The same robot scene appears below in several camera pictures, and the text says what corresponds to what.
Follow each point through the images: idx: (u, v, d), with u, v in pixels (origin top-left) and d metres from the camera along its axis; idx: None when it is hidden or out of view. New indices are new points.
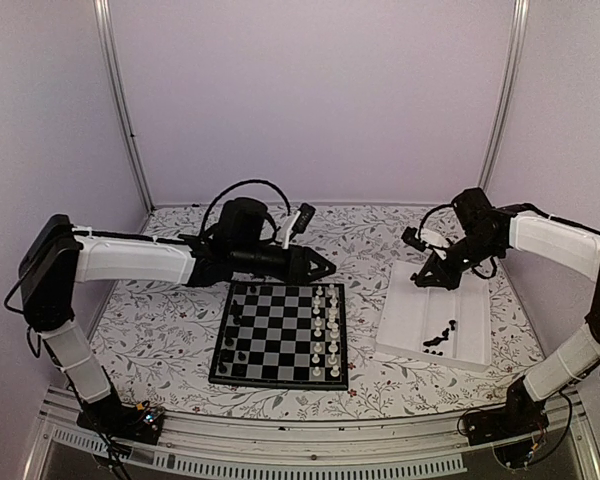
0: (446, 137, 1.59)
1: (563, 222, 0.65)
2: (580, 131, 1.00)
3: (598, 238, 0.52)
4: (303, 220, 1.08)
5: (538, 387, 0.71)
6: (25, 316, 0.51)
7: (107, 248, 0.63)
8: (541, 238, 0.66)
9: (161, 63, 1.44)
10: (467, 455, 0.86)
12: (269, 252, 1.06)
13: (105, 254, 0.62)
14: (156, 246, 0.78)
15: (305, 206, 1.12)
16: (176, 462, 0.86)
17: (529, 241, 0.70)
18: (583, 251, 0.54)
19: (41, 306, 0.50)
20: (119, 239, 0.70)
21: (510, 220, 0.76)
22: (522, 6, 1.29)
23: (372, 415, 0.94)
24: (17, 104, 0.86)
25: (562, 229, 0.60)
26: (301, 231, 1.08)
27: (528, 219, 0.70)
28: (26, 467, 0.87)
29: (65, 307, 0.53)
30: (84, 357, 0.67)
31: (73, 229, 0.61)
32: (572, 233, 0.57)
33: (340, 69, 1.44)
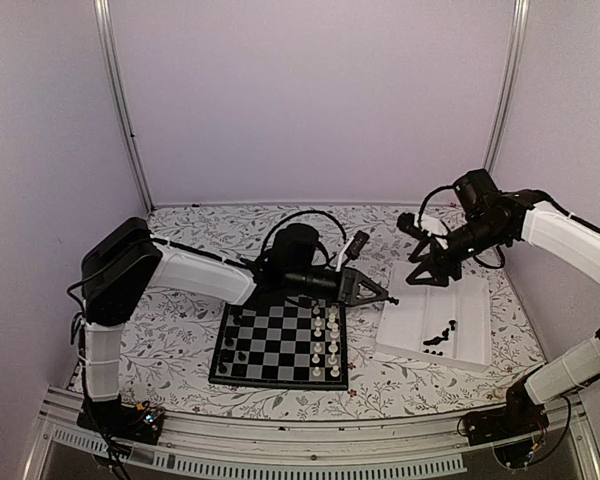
0: (446, 136, 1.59)
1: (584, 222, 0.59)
2: (580, 131, 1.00)
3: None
4: (356, 245, 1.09)
5: (540, 392, 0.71)
6: (92, 306, 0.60)
7: (179, 259, 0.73)
8: (561, 240, 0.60)
9: (161, 63, 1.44)
10: (467, 455, 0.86)
12: (320, 275, 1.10)
13: (175, 264, 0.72)
14: (223, 266, 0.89)
15: (360, 232, 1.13)
16: (176, 462, 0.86)
17: (548, 239, 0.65)
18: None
19: (108, 300, 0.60)
20: (192, 253, 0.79)
21: (526, 213, 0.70)
22: (522, 6, 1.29)
23: (372, 415, 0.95)
24: (18, 104, 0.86)
25: (585, 235, 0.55)
26: (353, 255, 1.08)
27: (548, 216, 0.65)
28: (26, 467, 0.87)
29: (129, 304, 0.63)
30: (112, 357, 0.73)
31: (153, 238, 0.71)
32: (595, 240, 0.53)
33: (340, 69, 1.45)
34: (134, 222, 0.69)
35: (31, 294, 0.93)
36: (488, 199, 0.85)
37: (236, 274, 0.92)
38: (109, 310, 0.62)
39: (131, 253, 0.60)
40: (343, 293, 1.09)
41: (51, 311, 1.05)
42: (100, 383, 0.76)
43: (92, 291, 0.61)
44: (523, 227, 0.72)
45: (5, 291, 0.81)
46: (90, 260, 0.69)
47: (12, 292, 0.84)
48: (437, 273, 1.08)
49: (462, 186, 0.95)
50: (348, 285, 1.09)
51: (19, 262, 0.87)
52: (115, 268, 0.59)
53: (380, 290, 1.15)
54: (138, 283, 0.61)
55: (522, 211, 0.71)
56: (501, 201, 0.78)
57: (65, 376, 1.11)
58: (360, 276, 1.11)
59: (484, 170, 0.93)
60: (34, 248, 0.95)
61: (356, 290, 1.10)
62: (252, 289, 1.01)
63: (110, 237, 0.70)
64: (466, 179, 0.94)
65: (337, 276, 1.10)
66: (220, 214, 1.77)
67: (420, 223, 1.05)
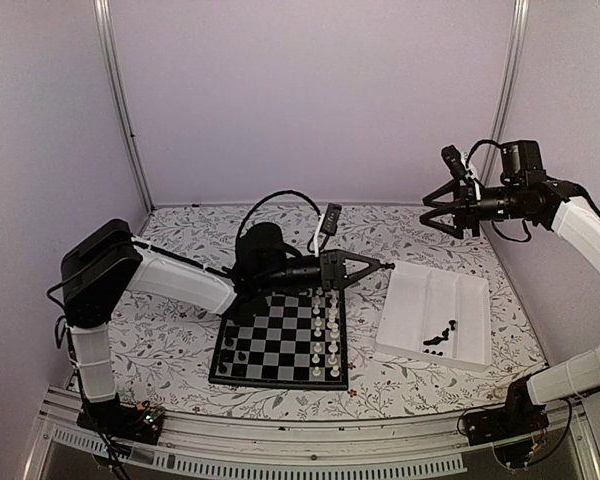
0: (447, 136, 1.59)
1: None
2: (580, 130, 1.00)
3: None
4: (329, 222, 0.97)
5: (540, 394, 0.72)
6: (68, 308, 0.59)
7: (163, 264, 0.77)
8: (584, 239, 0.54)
9: (161, 63, 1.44)
10: (467, 455, 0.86)
12: (301, 265, 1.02)
13: (158, 270, 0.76)
14: (203, 274, 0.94)
15: (331, 206, 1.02)
16: (176, 462, 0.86)
17: (575, 238, 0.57)
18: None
19: (86, 302, 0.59)
20: (173, 259, 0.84)
21: (560, 204, 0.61)
22: (522, 6, 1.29)
23: (372, 415, 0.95)
24: (18, 105, 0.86)
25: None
26: (331, 232, 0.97)
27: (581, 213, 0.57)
28: (26, 466, 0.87)
29: (106, 307, 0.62)
30: (103, 358, 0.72)
31: (135, 241, 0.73)
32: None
33: (340, 69, 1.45)
34: (117, 225, 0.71)
35: (31, 294, 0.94)
36: (529, 176, 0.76)
37: (215, 282, 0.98)
38: (87, 311, 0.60)
39: (112, 255, 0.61)
40: (327, 279, 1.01)
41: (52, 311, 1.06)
42: (92, 383, 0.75)
43: (69, 291, 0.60)
44: (554, 219, 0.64)
45: (5, 291, 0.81)
46: (67, 261, 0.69)
47: (12, 292, 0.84)
48: (457, 223, 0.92)
49: (510, 151, 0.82)
50: (331, 270, 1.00)
51: (19, 262, 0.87)
52: (95, 269, 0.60)
53: (368, 262, 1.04)
54: (117, 285, 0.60)
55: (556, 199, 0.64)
56: (538, 187, 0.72)
57: (65, 376, 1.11)
58: (344, 254, 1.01)
59: (537, 143, 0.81)
60: (34, 248, 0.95)
61: (342, 270, 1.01)
62: (233, 298, 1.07)
63: (89, 239, 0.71)
64: (517, 143, 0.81)
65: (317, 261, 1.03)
66: (220, 214, 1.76)
67: (466, 167, 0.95)
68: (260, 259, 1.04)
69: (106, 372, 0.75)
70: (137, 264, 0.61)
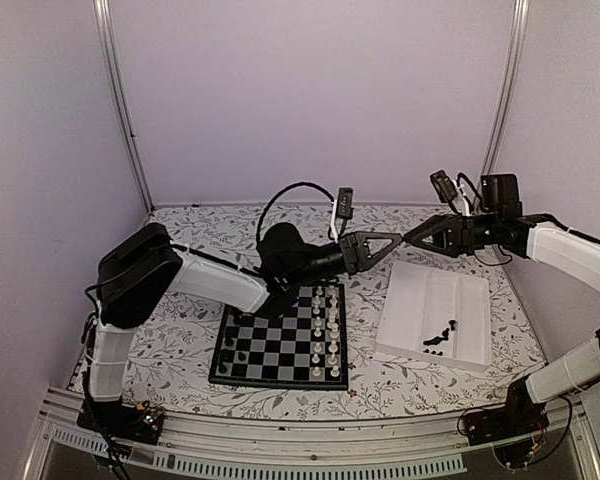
0: (446, 136, 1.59)
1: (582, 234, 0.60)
2: (580, 131, 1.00)
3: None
4: (343, 206, 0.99)
5: (539, 390, 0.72)
6: (110, 308, 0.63)
7: (200, 266, 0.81)
8: (559, 251, 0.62)
9: (161, 63, 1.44)
10: (467, 455, 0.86)
12: (323, 254, 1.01)
13: (196, 271, 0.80)
14: (240, 275, 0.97)
15: (342, 189, 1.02)
16: (176, 462, 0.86)
17: (549, 254, 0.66)
18: None
19: (128, 303, 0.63)
20: (209, 261, 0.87)
21: (529, 231, 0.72)
22: (522, 6, 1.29)
23: (372, 415, 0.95)
24: (17, 105, 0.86)
25: (579, 243, 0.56)
26: (346, 216, 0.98)
27: (549, 231, 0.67)
28: (26, 467, 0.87)
29: (145, 307, 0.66)
30: (120, 357, 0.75)
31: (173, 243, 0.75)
32: (587, 247, 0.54)
33: (340, 69, 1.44)
34: (154, 227, 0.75)
35: (31, 294, 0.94)
36: (506, 210, 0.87)
37: (250, 283, 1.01)
38: (127, 311, 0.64)
39: (154, 257, 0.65)
40: (351, 263, 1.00)
41: (53, 311, 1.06)
42: (103, 381, 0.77)
43: (112, 292, 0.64)
44: (526, 246, 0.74)
45: (5, 292, 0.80)
46: (108, 264, 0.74)
47: (12, 292, 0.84)
48: (453, 243, 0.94)
49: (491, 185, 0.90)
50: (353, 253, 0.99)
51: (19, 262, 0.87)
52: (138, 270, 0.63)
53: (390, 236, 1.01)
54: (157, 286, 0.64)
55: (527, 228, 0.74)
56: (512, 222, 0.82)
57: (65, 376, 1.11)
58: (363, 235, 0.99)
59: (515, 176, 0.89)
60: (34, 249, 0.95)
61: (364, 250, 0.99)
62: (264, 298, 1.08)
63: (128, 242, 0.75)
64: (496, 178, 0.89)
65: (338, 247, 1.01)
66: (220, 214, 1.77)
67: (457, 187, 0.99)
68: (281, 260, 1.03)
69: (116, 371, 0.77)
70: (178, 265, 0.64)
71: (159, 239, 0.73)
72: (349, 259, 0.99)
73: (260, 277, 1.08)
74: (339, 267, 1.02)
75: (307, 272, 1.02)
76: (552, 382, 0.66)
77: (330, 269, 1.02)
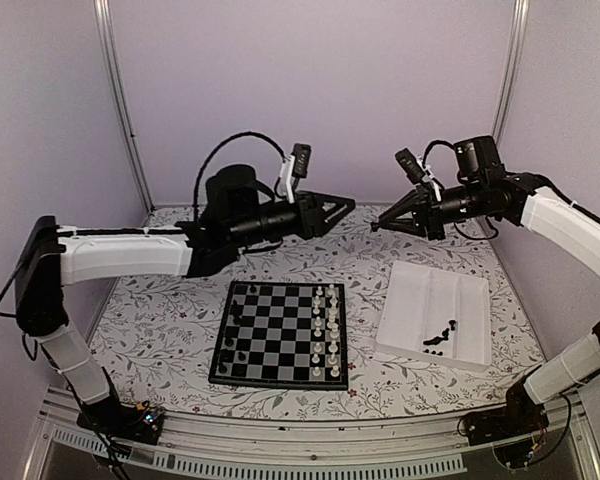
0: (446, 136, 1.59)
1: (588, 212, 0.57)
2: (580, 130, 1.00)
3: None
4: (301, 162, 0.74)
5: (539, 391, 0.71)
6: (19, 320, 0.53)
7: (91, 246, 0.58)
8: (562, 230, 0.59)
9: (161, 63, 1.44)
10: (467, 455, 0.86)
12: (274, 213, 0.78)
13: (86, 254, 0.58)
14: (161, 240, 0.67)
15: (299, 144, 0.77)
16: (176, 462, 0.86)
17: (550, 229, 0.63)
18: None
19: (31, 310, 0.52)
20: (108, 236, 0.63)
21: (525, 200, 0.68)
22: (522, 6, 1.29)
23: (372, 415, 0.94)
24: (18, 105, 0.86)
25: (587, 226, 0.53)
26: (302, 176, 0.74)
27: (552, 206, 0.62)
28: (26, 467, 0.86)
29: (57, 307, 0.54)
30: (77, 361, 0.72)
31: (57, 232, 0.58)
32: (597, 233, 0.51)
33: (340, 69, 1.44)
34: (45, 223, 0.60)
35: None
36: (489, 174, 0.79)
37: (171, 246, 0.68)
38: (41, 318, 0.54)
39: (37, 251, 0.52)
40: (308, 225, 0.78)
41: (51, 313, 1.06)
42: (84, 385, 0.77)
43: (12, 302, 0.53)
44: (522, 215, 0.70)
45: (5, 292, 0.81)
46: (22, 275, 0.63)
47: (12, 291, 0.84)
48: (419, 222, 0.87)
49: (465, 148, 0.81)
50: (311, 213, 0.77)
51: None
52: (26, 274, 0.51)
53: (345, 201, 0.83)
54: (53, 284, 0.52)
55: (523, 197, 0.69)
56: (502, 184, 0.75)
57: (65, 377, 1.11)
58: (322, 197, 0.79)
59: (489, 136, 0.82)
60: None
61: (320, 213, 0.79)
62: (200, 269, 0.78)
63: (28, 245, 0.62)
64: (471, 142, 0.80)
65: (292, 206, 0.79)
66: None
67: (423, 168, 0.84)
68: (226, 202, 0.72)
69: (97, 370, 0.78)
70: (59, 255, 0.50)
71: (50, 232, 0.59)
72: (313, 224, 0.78)
73: (180, 232, 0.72)
74: (302, 231, 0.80)
75: (255, 233, 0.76)
76: (550, 381, 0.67)
77: (279, 232, 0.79)
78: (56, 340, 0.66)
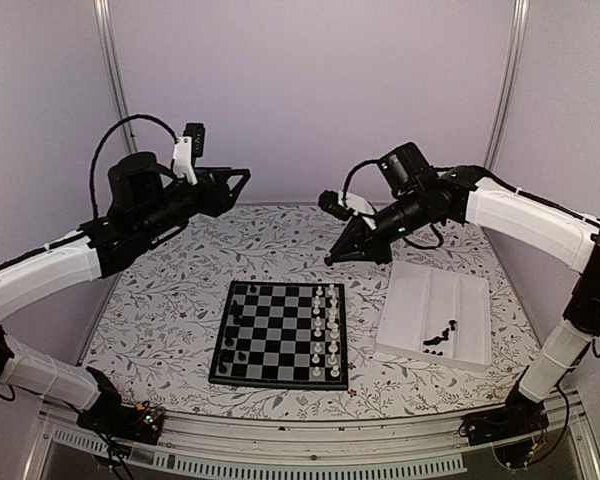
0: (446, 136, 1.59)
1: (529, 199, 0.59)
2: (579, 130, 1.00)
3: (585, 228, 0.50)
4: (198, 140, 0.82)
5: (533, 388, 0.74)
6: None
7: None
8: (509, 220, 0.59)
9: (161, 63, 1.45)
10: (467, 455, 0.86)
12: (176, 195, 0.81)
13: None
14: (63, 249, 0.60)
15: (193, 125, 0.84)
16: (176, 462, 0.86)
17: (501, 221, 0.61)
18: (568, 239, 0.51)
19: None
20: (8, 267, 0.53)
21: (468, 195, 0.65)
22: (521, 7, 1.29)
23: (372, 415, 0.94)
24: (19, 105, 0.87)
25: (540, 215, 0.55)
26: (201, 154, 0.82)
27: (493, 196, 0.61)
28: (26, 467, 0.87)
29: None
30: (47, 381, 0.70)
31: None
32: (553, 219, 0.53)
33: (339, 70, 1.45)
34: None
35: None
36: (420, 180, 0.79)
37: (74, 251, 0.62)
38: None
39: None
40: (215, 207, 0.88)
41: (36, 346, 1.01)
42: (74, 393, 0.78)
43: None
44: (466, 211, 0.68)
45: None
46: None
47: None
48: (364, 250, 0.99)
49: (388, 162, 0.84)
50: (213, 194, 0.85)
51: None
52: None
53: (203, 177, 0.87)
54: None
55: (463, 193, 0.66)
56: (438, 184, 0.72)
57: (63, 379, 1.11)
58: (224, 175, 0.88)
59: (411, 144, 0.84)
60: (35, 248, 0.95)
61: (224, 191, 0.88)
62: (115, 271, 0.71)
63: None
64: (392, 154, 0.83)
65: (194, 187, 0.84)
66: None
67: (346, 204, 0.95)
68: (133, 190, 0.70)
69: (74, 371, 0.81)
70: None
71: None
72: (220, 202, 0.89)
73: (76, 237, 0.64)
74: (209, 208, 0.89)
75: (168, 218, 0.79)
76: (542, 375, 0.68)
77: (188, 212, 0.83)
78: (25, 377, 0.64)
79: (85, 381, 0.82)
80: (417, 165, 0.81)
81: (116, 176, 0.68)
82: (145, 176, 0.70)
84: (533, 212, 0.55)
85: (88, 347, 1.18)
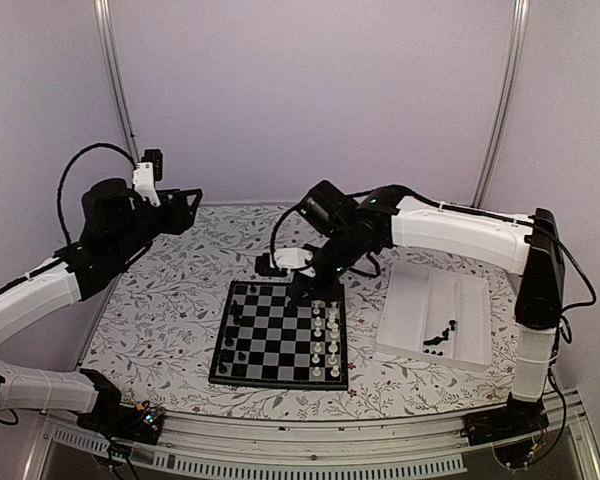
0: (446, 136, 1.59)
1: (451, 211, 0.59)
2: (580, 130, 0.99)
3: (514, 230, 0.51)
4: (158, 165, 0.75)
5: (523, 392, 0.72)
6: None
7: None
8: (442, 237, 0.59)
9: (161, 62, 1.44)
10: (467, 455, 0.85)
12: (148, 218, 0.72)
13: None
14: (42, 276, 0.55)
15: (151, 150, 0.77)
16: (176, 462, 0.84)
17: (432, 240, 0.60)
18: (503, 245, 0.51)
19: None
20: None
21: (391, 219, 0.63)
22: (522, 6, 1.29)
23: (372, 415, 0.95)
24: (19, 104, 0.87)
25: (471, 226, 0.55)
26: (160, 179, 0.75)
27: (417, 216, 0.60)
28: (26, 467, 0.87)
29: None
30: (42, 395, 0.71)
31: None
32: (483, 227, 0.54)
33: (339, 70, 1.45)
34: None
35: None
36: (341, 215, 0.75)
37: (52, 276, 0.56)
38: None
39: None
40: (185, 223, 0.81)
41: (32, 364, 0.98)
42: (71, 398, 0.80)
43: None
44: (392, 235, 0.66)
45: None
46: None
47: None
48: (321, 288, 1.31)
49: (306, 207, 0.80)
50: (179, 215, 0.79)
51: (21, 261, 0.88)
52: None
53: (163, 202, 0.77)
54: None
55: (386, 218, 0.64)
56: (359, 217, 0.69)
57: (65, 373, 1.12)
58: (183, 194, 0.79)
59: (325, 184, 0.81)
60: (35, 248, 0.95)
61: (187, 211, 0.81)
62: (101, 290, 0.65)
63: None
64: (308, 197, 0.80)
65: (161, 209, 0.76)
66: (220, 214, 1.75)
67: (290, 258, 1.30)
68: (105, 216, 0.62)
69: (67, 378, 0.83)
70: None
71: None
72: (183, 220, 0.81)
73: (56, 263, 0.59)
74: (176, 229, 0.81)
75: (141, 240, 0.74)
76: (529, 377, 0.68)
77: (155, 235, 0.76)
78: (18, 397, 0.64)
79: (82, 385, 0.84)
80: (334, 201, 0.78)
81: (89, 201, 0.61)
82: (116, 200, 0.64)
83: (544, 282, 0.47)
84: (463, 223, 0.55)
85: (88, 347, 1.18)
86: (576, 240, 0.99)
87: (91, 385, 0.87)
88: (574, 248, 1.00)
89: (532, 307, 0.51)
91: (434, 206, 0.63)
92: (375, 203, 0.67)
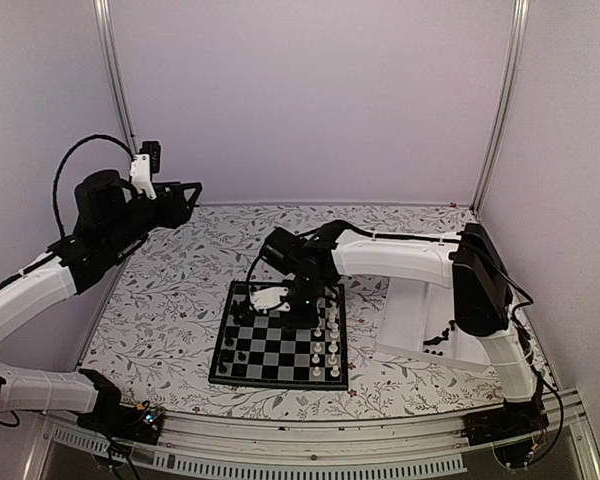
0: (446, 136, 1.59)
1: (383, 239, 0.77)
2: (580, 129, 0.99)
3: (438, 249, 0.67)
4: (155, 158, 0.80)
5: (513, 392, 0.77)
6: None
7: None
8: (379, 259, 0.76)
9: (160, 62, 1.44)
10: (467, 454, 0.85)
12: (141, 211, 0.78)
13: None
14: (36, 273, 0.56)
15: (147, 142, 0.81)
16: (176, 462, 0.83)
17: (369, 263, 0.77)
18: (430, 262, 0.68)
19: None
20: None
21: (331, 253, 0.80)
22: (522, 6, 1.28)
23: (372, 415, 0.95)
24: (19, 105, 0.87)
25: (400, 250, 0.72)
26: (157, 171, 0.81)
27: (356, 246, 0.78)
28: (26, 467, 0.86)
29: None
30: (44, 394, 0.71)
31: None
32: (412, 250, 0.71)
33: (338, 70, 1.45)
34: None
35: None
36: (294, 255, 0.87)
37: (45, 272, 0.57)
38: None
39: None
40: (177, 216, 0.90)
41: (32, 364, 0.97)
42: (71, 398, 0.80)
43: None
44: (336, 265, 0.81)
45: None
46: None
47: None
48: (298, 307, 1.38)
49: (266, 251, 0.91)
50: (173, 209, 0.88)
51: (21, 262, 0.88)
52: None
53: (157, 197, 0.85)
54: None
55: (327, 252, 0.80)
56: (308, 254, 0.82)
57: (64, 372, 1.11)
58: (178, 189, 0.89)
59: (278, 230, 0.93)
60: (35, 248, 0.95)
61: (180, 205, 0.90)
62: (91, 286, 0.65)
63: None
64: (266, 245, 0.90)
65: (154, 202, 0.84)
66: (220, 214, 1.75)
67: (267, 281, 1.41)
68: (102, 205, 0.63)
69: (66, 378, 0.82)
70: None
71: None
72: (177, 214, 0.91)
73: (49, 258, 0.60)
74: (168, 221, 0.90)
75: (134, 232, 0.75)
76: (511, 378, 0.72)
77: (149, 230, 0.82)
78: (18, 398, 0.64)
79: (80, 383, 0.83)
80: (287, 243, 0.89)
81: (81, 193, 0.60)
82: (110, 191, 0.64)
83: (473, 294, 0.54)
84: (394, 249, 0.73)
85: (88, 348, 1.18)
86: (575, 240, 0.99)
87: (89, 384, 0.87)
88: (574, 247, 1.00)
89: (469, 314, 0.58)
91: (368, 237, 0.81)
92: (320, 239, 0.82)
